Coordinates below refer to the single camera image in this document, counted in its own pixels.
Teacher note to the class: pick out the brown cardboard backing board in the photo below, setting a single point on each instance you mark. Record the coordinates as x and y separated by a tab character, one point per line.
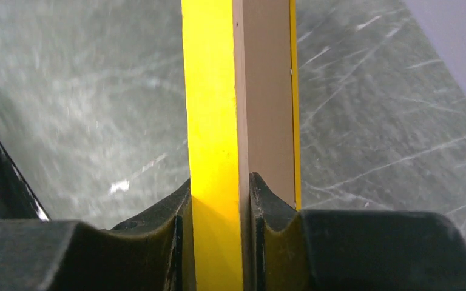
267	53

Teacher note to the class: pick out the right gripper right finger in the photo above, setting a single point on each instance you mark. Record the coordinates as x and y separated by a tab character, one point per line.
315	249

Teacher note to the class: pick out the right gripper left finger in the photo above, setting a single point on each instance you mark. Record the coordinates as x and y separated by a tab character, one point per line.
152	250

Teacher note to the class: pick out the yellow wooden picture frame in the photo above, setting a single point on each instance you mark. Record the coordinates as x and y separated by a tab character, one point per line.
217	135

